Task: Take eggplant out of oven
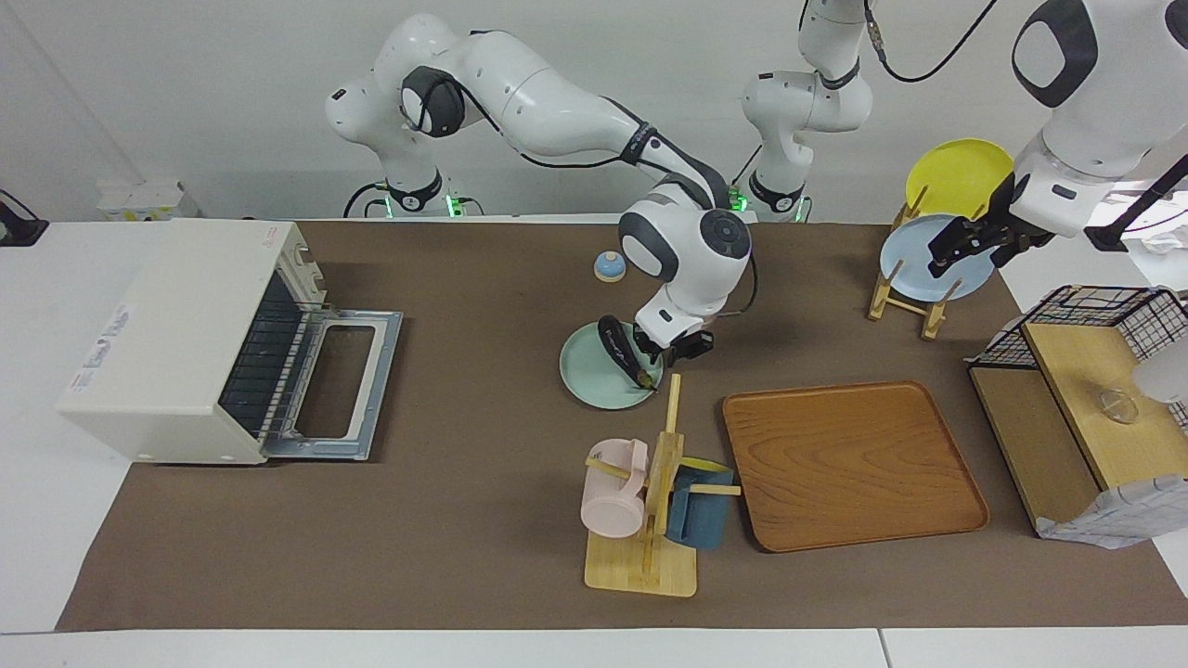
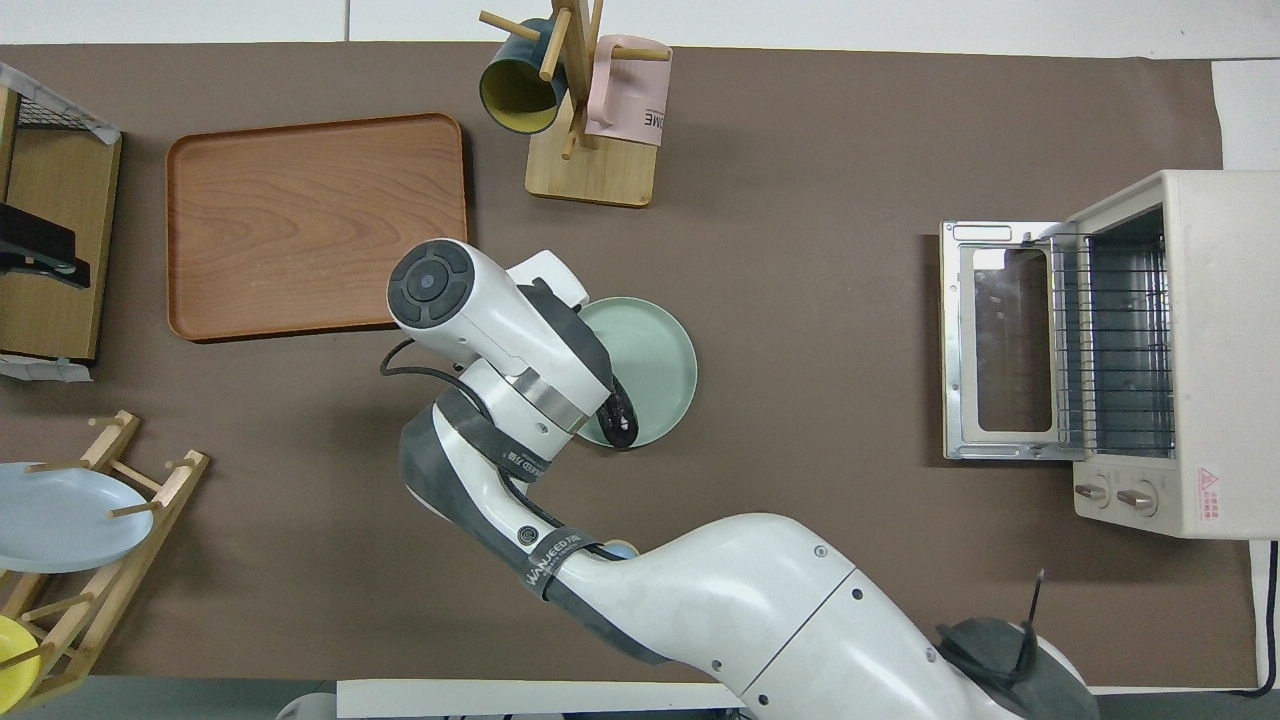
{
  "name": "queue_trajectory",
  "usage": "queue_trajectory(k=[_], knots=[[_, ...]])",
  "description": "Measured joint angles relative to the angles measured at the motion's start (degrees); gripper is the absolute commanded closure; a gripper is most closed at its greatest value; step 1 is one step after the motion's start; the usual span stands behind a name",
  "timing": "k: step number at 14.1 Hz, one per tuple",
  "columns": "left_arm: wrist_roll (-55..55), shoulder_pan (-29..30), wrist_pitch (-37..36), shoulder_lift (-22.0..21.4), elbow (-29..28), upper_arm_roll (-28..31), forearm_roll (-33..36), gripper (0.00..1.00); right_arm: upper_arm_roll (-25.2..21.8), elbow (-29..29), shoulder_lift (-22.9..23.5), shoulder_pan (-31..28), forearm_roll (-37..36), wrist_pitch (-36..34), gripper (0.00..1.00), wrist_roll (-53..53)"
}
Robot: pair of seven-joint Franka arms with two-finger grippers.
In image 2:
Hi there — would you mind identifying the brown table mat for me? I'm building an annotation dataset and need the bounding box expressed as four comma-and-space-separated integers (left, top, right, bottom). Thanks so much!
0, 42, 1259, 691

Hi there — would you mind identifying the wooden mug tree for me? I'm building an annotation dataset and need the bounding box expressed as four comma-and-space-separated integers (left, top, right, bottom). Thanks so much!
478, 0, 673, 209

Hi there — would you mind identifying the glass oven door with handle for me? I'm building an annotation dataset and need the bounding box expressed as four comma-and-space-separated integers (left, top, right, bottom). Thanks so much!
938, 220, 1093, 462

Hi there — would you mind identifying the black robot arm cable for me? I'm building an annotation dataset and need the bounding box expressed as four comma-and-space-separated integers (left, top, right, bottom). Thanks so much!
379, 338, 471, 387

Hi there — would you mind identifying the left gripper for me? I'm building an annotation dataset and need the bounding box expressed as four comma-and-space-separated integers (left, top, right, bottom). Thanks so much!
0, 203, 92, 290

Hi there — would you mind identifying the black oven power cable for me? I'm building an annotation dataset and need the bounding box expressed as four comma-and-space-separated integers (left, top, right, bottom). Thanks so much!
1238, 540, 1280, 698

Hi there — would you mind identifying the dark green mug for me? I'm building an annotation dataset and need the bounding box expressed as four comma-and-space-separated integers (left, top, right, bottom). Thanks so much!
479, 18, 571, 136

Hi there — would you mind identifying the wooden dish rack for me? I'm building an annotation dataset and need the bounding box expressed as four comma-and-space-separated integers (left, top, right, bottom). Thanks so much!
0, 410, 211, 713

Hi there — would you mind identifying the metal oven wire rack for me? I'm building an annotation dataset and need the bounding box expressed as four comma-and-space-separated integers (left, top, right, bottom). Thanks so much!
1028, 232, 1177, 453

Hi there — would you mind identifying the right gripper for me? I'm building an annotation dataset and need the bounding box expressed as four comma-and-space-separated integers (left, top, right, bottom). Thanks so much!
506, 249, 631, 417

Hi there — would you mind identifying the brown wooden tray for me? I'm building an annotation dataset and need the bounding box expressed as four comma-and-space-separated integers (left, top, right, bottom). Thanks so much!
165, 112, 473, 343

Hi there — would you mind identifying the white toaster oven body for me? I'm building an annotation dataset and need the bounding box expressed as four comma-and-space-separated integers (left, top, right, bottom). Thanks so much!
1063, 168, 1280, 541

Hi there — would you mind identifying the pink mug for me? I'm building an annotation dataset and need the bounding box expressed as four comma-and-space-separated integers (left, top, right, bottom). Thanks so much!
585, 35, 673, 148

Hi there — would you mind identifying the wooden shelf unit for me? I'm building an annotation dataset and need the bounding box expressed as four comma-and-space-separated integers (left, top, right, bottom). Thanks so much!
0, 85, 123, 361

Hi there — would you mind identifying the green plate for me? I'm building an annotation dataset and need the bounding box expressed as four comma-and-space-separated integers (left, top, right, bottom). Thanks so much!
575, 297, 699, 450

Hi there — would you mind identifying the yellow plate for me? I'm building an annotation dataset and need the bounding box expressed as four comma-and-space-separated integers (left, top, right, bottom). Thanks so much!
0, 614, 43, 706

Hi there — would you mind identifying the light blue plate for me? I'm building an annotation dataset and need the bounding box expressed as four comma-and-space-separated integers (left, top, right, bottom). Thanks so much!
0, 462, 156, 574

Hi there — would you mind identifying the dark purple eggplant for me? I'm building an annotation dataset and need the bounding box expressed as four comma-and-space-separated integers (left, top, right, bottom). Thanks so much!
603, 390, 642, 452

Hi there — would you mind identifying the black wire mesh basket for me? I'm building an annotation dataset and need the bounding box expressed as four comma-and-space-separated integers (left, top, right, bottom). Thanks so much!
0, 62, 121, 147

